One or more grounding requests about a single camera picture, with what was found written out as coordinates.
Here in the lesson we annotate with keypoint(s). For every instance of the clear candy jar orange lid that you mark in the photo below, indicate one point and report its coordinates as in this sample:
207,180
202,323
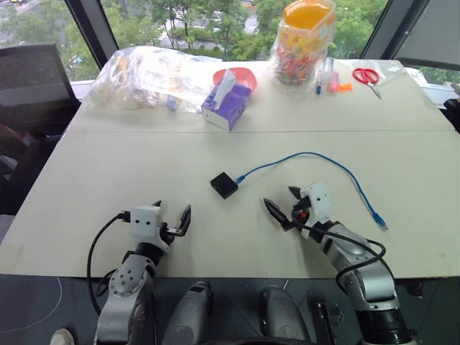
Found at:
302,46

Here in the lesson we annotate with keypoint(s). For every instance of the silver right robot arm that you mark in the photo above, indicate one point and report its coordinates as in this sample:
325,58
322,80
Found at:
363,266

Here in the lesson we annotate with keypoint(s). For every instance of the pink plastic bowl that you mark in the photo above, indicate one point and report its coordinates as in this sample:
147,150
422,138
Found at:
244,77

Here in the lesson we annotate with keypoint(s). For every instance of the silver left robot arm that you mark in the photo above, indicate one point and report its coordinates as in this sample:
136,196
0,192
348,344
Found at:
124,287

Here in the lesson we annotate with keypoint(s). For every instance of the black window frame post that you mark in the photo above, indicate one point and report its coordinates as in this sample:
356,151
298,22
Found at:
393,27
95,32

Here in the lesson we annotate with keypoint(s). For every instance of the clear plastic bag of items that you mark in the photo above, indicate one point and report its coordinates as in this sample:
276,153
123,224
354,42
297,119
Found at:
143,81

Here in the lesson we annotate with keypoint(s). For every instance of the black monitor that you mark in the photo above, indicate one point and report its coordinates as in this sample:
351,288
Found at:
32,75

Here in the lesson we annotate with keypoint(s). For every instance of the small pink toy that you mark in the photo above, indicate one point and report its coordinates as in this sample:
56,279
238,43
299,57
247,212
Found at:
334,83

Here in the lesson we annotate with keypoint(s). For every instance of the flat clear plastic bag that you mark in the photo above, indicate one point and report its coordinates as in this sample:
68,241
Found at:
390,70

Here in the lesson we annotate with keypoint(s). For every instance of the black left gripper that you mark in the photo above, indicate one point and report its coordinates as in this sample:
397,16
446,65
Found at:
164,220

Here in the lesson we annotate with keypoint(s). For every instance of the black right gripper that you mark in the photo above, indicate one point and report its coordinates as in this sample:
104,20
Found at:
301,212

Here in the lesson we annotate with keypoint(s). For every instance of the purple tissue box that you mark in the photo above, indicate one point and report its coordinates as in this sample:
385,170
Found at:
228,108

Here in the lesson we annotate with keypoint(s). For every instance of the small clear plastic bottle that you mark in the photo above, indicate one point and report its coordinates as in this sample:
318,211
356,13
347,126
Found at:
328,68

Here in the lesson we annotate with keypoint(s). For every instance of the blue capped pen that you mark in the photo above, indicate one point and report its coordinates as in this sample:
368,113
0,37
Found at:
318,84

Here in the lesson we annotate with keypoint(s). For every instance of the small orange toy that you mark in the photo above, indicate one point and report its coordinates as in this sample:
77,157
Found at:
345,87

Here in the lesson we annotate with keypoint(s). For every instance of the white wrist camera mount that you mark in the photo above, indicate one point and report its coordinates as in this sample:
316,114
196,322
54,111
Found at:
320,199
144,223

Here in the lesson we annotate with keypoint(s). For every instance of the grey shoe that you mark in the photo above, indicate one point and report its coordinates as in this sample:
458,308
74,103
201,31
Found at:
62,338

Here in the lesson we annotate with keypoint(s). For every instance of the small black box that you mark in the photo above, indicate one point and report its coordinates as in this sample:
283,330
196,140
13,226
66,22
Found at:
224,185

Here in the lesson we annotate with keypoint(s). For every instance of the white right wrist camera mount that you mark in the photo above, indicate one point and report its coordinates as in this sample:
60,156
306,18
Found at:
320,199

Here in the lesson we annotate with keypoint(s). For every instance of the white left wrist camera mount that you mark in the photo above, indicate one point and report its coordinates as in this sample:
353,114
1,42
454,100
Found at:
144,223

